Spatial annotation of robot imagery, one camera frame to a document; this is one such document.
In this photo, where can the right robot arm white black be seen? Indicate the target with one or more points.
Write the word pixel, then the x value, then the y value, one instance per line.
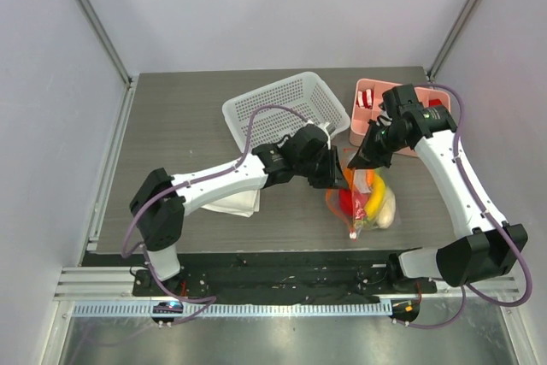
pixel 486 245

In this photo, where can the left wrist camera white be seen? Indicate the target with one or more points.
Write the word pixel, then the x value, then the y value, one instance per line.
pixel 328 129

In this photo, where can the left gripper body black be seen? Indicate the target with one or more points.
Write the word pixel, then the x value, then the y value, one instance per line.
pixel 320 170

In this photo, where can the white fake radish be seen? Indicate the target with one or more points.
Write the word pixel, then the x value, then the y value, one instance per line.
pixel 387 212

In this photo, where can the pink compartment tray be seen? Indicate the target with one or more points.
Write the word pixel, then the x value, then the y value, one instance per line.
pixel 361 117

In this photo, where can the white slotted cable duct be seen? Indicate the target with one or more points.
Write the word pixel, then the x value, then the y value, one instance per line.
pixel 171 308

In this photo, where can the red fake apple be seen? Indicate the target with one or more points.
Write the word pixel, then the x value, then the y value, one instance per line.
pixel 345 202

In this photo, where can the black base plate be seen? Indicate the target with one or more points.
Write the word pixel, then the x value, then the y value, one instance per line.
pixel 289 278

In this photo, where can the red white striped item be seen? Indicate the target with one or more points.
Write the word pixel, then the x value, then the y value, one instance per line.
pixel 364 99

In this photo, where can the clear zip bag orange seal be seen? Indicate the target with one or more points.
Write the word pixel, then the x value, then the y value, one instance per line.
pixel 360 194

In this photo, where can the yellow fake banana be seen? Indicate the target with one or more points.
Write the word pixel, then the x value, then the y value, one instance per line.
pixel 377 194

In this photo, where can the white perforated plastic basket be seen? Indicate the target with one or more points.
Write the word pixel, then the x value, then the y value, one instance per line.
pixel 268 113

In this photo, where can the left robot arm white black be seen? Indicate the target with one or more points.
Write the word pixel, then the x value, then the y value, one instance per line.
pixel 163 201

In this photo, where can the folded white towel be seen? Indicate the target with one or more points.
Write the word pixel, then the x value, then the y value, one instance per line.
pixel 243 204

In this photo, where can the red item right compartment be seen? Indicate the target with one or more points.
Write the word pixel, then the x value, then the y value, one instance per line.
pixel 435 102

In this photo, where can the orange fake fruit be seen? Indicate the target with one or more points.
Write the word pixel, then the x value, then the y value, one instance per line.
pixel 349 175

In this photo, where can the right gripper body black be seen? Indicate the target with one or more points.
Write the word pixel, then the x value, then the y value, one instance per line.
pixel 369 153

